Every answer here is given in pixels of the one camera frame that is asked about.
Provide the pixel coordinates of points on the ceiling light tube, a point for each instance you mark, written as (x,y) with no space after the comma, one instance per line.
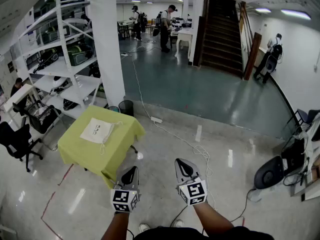
(263,10)
(296,14)

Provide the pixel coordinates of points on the pink clothes pile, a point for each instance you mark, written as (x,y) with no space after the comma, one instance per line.
(43,111)

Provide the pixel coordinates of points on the red floor tape line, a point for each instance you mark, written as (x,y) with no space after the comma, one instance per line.
(48,204)

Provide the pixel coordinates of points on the person's black clothing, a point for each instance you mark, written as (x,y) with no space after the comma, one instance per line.
(200,235)

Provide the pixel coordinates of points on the black striped helmet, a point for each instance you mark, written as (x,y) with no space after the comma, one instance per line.
(70,104)

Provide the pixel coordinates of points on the black round helmet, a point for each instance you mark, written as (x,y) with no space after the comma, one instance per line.
(95,70)

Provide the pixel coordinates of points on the white metal shelf rack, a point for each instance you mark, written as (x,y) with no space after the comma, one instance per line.
(75,66)

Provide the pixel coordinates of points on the person's right forearm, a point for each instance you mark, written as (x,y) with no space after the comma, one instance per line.
(210,220)

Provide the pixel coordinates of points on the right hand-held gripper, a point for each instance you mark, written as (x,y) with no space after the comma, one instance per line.
(196,192)

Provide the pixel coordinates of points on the waste bin with blue liner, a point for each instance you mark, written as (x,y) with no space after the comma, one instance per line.
(113,108)

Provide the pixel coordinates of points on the black mesh waste bin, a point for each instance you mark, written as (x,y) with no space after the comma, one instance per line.
(126,108)

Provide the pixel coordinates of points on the white helmet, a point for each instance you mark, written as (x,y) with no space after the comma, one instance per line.
(60,81)

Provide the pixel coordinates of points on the person's white sneaker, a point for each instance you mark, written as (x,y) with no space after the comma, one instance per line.
(178,223)
(144,227)

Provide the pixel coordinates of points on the black wheeled office chair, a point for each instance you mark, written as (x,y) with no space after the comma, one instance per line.
(15,139)

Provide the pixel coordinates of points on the white power strip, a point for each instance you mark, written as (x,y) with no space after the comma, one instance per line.
(125,55)
(156,120)

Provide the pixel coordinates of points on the black metal frame chair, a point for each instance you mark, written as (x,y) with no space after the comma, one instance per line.
(42,124)

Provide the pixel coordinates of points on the person's left forearm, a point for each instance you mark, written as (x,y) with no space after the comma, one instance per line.
(117,225)

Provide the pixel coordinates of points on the white desk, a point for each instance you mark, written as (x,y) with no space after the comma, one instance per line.
(18,95)

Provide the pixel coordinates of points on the black round seat shell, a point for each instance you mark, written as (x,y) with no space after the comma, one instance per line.
(268,174)

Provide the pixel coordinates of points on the white table with curved legs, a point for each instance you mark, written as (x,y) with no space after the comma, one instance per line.
(185,34)

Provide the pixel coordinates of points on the person's left white sneaker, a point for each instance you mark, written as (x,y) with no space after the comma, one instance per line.
(144,227)

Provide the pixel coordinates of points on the dark wooden staircase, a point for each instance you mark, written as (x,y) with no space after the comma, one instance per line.
(220,39)

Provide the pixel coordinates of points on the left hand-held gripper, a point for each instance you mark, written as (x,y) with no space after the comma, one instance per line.
(122,200)

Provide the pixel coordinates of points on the person's right white sneaker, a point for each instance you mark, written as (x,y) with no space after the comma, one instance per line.
(178,223)

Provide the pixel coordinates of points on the green cloth covered table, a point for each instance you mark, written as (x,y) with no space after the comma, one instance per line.
(82,154)

